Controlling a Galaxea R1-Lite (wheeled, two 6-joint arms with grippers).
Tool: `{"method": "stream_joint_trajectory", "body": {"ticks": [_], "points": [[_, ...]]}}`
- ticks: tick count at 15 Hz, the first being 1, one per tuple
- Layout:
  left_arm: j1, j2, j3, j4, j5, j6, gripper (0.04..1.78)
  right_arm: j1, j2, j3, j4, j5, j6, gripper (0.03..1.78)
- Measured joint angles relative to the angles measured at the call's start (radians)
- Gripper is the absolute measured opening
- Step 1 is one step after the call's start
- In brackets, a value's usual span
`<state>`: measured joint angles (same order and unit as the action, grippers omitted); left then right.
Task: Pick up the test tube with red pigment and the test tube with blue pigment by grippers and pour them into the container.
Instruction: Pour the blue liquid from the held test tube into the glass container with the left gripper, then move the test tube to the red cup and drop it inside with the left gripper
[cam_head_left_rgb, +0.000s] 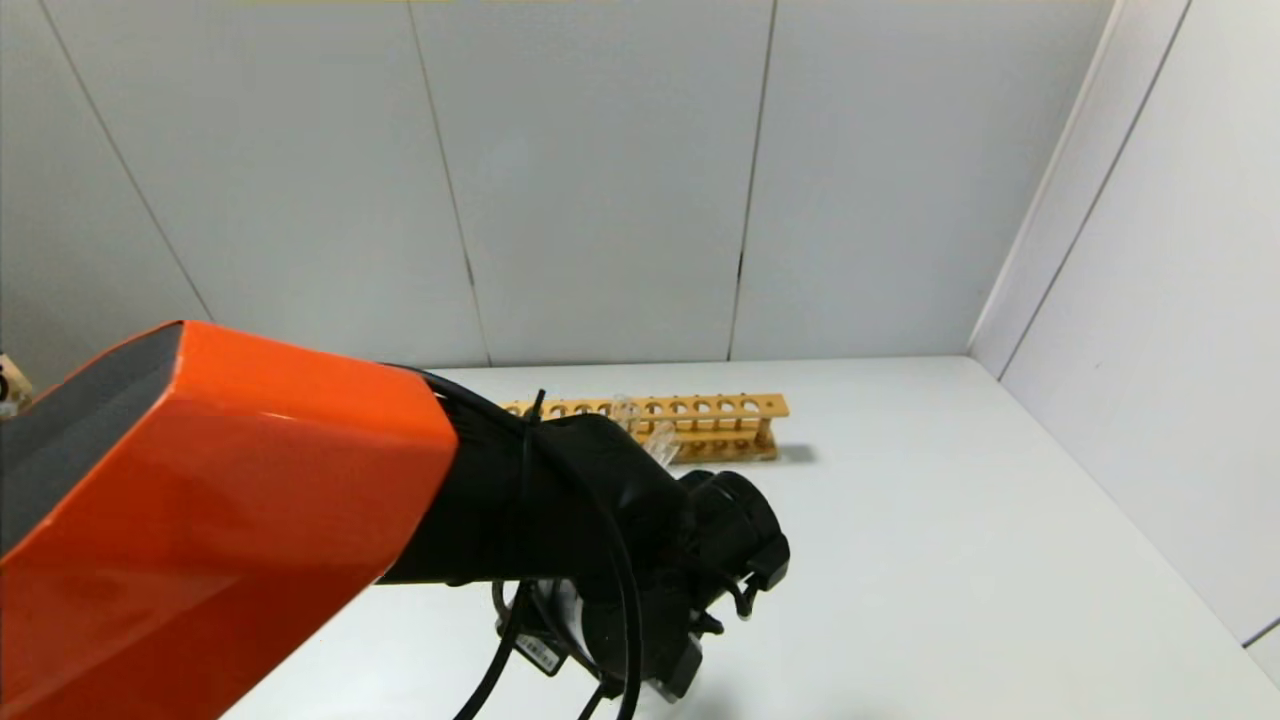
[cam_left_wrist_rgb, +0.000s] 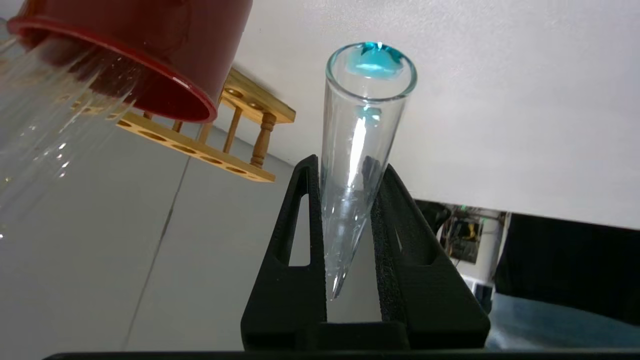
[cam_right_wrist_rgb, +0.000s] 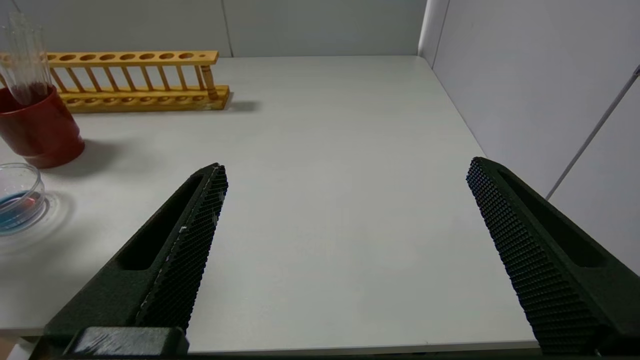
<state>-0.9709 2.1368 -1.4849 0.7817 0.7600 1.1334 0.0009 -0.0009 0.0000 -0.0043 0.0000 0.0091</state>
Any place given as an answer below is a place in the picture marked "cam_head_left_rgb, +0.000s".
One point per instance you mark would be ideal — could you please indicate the empty glass test tube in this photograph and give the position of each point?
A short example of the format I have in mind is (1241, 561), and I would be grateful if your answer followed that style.
(665, 440)

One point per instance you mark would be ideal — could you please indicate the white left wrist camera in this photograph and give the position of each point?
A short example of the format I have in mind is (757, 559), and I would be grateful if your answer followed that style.
(680, 668)

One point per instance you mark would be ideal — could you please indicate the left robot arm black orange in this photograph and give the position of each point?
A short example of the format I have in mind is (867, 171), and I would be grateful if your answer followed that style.
(230, 480)

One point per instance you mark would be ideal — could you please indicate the wooden test tube rack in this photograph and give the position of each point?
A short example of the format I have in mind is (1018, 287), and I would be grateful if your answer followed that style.
(720, 430)

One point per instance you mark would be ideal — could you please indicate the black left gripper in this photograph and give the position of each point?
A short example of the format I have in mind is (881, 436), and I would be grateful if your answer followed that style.
(541, 652)

